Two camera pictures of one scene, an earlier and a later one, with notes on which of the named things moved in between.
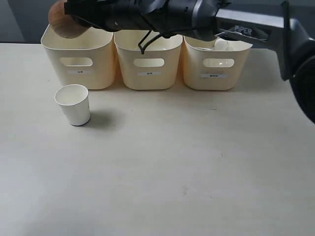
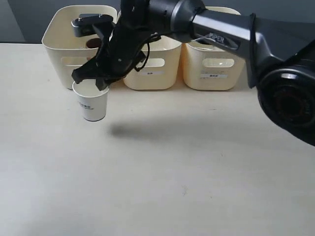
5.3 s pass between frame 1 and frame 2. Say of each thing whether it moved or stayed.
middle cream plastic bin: stayed
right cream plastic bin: stayed
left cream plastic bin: stayed
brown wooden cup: moved
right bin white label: stayed
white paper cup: moved
